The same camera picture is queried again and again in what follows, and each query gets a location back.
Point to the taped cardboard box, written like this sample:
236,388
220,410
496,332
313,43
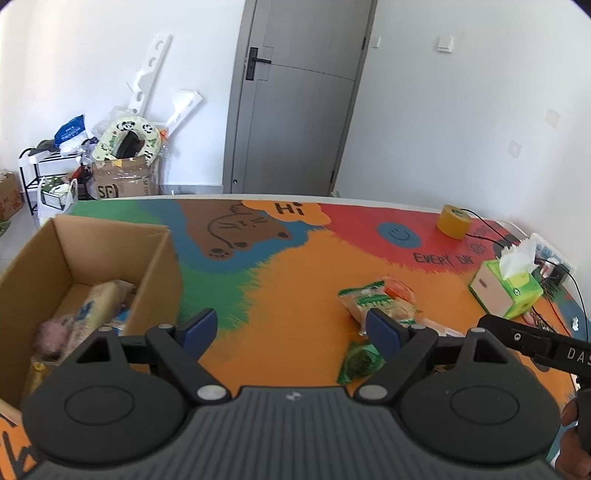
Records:
134,177

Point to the black shoe rack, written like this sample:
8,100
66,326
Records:
27,184

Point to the printed cardboard box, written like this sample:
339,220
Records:
9,198

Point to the dark green snack packet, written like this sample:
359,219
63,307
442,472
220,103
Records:
360,364

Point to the person's right hand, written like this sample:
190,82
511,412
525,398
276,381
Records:
572,447

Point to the white light switch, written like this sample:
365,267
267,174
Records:
445,44

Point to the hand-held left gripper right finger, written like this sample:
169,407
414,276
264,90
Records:
385,332

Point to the colourful cartoon printed mat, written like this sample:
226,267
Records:
295,277

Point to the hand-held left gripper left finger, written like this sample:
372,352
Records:
198,327

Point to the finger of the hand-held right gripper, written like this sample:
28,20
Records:
512,334

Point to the purple snack packet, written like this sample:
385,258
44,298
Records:
53,337

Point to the white power strip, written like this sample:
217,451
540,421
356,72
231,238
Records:
551,251

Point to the blue triangular snack packet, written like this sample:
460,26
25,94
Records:
123,319

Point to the black power adapter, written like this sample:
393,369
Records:
555,273

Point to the green label bread packet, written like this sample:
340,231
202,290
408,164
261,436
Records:
369,302

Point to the white plastic bag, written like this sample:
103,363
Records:
55,196

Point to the long cream biscuit packet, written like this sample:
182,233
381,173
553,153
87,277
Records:
99,307

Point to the short white board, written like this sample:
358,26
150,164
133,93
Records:
182,110

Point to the yellow tape roll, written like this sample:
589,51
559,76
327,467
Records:
455,221

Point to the green tissue box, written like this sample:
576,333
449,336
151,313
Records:
503,290

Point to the grey door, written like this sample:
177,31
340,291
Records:
295,101

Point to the panda print toilet seat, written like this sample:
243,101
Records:
107,143

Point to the long white board with holes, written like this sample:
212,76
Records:
147,76

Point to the blue plastic bag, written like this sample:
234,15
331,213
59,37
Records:
70,131

